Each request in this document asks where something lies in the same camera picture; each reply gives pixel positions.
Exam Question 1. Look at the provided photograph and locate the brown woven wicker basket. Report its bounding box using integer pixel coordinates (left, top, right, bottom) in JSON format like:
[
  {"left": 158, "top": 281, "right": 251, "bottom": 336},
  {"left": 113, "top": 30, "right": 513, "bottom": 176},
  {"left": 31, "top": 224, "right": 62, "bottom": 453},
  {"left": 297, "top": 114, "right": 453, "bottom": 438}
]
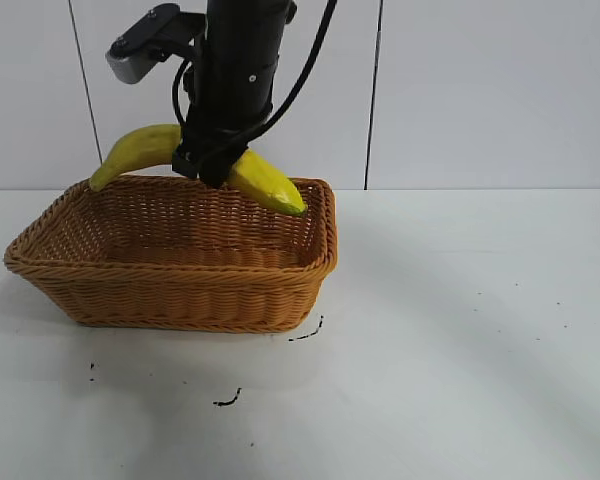
[{"left": 3, "top": 174, "right": 339, "bottom": 334}]

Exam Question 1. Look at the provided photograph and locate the yellow banana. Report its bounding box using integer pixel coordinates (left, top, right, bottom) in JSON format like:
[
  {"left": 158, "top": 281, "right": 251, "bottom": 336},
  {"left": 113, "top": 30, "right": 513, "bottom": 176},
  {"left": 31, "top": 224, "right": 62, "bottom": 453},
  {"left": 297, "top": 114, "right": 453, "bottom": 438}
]
[{"left": 88, "top": 123, "right": 309, "bottom": 217}]

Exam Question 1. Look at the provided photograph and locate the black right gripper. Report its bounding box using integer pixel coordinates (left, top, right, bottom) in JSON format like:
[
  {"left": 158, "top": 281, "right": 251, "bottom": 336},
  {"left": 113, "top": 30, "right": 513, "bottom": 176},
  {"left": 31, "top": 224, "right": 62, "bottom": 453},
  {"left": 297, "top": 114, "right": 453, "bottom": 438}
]
[{"left": 171, "top": 54, "right": 281, "bottom": 190}]

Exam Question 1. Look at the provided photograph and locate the thin black cable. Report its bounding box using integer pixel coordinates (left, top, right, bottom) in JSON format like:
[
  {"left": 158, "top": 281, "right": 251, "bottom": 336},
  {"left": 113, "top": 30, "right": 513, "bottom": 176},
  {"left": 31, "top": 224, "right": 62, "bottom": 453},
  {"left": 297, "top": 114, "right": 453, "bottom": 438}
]
[{"left": 171, "top": 58, "right": 197, "bottom": 137}]

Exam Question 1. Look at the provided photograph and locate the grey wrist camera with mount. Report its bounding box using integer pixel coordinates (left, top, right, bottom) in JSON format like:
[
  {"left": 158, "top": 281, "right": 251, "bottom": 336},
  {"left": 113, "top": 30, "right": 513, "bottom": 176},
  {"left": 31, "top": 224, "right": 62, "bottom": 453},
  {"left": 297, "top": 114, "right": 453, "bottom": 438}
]
[{"left": 104, "top": 3, "right": 209, "bottom": 85}]

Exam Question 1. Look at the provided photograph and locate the thick black cable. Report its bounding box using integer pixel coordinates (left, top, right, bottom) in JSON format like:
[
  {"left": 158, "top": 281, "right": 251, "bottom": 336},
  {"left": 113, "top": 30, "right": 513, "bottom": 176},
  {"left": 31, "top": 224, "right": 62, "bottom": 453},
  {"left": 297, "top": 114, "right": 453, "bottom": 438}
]
[{"left": 247, "top": 0, "right": 339, "bottom": 151}]

